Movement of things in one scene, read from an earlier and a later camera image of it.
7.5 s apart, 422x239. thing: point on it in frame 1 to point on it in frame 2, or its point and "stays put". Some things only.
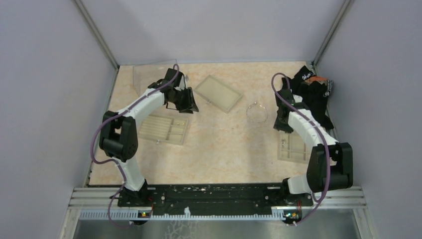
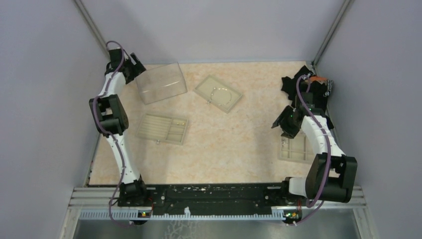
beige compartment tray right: (292, 147) stays put
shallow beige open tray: (223, 96) stays put
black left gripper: (190, 104) to (139, 68)
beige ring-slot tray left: (170, 129) stays put
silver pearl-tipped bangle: (257, 113) to (220, 89)
